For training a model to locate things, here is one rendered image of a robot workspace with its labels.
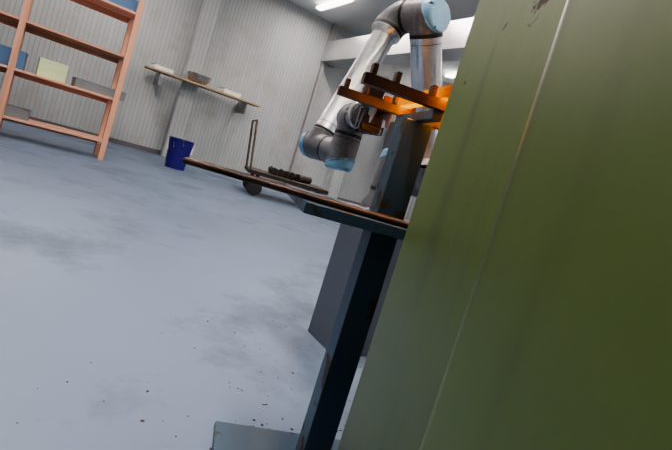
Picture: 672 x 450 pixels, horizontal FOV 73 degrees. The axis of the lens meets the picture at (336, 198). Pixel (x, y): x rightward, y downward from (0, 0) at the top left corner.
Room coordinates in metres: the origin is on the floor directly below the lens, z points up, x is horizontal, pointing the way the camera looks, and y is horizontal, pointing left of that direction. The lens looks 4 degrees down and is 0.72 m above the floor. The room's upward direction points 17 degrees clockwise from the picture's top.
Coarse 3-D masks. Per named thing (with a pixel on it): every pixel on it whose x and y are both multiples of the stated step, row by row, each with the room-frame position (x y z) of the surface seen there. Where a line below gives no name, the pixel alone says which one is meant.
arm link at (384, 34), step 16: (400, 0) 1.62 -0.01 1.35; (384, 16) 1.63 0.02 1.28; (384, 32) 1.62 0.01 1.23; (400, 32) 1.64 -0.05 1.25; (368, 48) 1.61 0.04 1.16; (384, 48) 1.62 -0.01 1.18; (368, 64) 1.59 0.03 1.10; (352, 80) 1.58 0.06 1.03; (336, 96) 1.57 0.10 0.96; (336, 112) 1.55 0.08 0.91; (320, 128) 1.53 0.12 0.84; (304, 144) 1.54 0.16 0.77; (320, 160) 1.51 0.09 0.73
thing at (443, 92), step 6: (426, 90) 0.92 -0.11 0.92; (438, 90) 0.86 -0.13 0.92; (444, 90) 0.84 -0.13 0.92; (450, 90) 0.81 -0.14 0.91; (384, 96) 1.14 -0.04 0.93; (438, 96) 0.85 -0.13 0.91; (444, 96) 0.83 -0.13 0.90; (390, 102) 1.11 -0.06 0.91; (402, 102) 1.03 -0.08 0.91; (408, 102) 0.99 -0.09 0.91; (408, 108) 1.05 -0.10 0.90
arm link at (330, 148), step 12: (336, 132) 1.44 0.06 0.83; (348, 132) 1.42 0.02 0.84; (324, 144) 1.47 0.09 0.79; (336, 144) 1.43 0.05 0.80; (348, 144) 1.42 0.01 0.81; (324, 156) 1.46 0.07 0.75; (336, 156) 1.42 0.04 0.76; (348, 156) 1.42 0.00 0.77; (336, 168) 1.43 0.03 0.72; (348, 168) 1.43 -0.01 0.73
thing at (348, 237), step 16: (336, 240) 1.95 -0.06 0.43; (352, 240) 1.85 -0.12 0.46; (400, 240) 1.86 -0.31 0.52; (336, 256) 1.92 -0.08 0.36; (352, 256) 1.82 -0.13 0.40; (336, 272) 1.89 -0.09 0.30; (336, 288) 1.86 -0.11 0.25; (384, 288) 1.86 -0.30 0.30; (320, 304) 1.92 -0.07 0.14; (336, 304) 1.83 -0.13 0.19; (320, 320) 1.89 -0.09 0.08; (320, 336) 1.87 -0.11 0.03; (368, 336) 1.85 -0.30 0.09
